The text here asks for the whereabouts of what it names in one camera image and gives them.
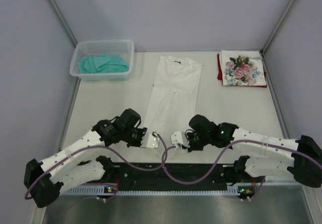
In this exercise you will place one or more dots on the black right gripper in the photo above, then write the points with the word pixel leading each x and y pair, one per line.
pixel 188 135

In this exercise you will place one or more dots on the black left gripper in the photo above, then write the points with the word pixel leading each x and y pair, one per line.
pixel 142 132

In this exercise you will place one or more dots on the white t-shirt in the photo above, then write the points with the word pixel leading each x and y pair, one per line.
pixel 174 94

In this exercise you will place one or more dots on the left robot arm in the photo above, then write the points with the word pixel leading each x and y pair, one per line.
pixel 82 161

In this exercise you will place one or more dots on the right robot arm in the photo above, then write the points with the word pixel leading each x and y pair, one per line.
pixel 260 155

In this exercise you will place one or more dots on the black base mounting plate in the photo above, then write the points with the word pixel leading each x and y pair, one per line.
pixel 128 178

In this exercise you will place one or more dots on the folded red t-shirt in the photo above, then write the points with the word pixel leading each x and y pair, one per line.
pixel 241 71

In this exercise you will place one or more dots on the teal green t-shirt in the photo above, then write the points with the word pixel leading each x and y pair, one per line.
pixel 102 63

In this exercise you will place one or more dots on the white perforated plastic basket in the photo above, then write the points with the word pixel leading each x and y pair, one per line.
pixel 125 48

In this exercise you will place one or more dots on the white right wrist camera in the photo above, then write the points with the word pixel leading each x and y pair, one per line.
pixel 179 140

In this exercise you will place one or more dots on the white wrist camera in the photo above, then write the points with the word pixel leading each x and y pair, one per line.
pixel 179 140
pixel 150 140

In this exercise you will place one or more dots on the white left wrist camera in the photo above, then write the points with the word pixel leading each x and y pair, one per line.
pixel 150 140

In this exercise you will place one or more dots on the white slotted cable duct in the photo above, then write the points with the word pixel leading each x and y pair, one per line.
pixel 105 191

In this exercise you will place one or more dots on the left aluminium frame post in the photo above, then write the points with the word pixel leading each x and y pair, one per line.
pixel 63 22

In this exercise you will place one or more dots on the aluminium frame post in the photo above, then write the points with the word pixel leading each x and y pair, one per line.
pixel 63 22
pixel 279 25

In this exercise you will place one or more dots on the right aluminium frame post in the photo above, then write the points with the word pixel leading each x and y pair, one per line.
pixel 279 25

